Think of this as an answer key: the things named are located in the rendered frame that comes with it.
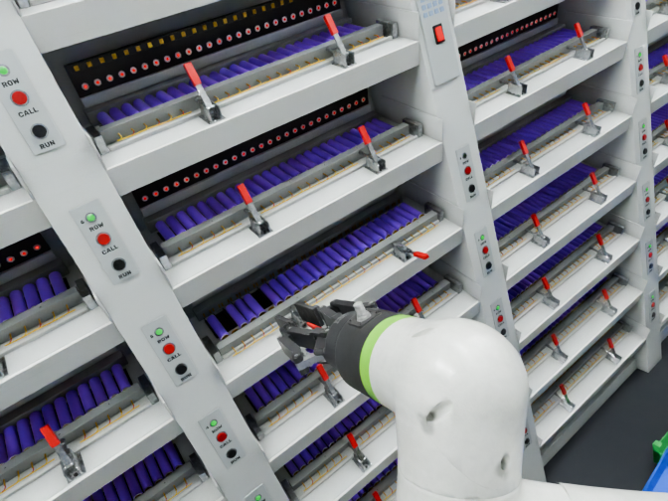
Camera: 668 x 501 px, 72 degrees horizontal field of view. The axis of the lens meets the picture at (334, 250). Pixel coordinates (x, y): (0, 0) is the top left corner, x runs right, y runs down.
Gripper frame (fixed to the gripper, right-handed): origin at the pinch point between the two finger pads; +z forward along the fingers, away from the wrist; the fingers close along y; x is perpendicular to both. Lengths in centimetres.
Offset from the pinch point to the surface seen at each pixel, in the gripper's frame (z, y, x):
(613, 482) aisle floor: 20, -69, 107
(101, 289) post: 10.8, 20.9, -16.8
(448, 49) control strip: 7, -55, -27
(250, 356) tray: 17.7, 6.3, 7.0
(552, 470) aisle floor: 35, -61, 104
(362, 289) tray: 16.2, -19.3, 8.0
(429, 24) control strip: 6, -51, -33
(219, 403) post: 16.1, 15.0, 10.5
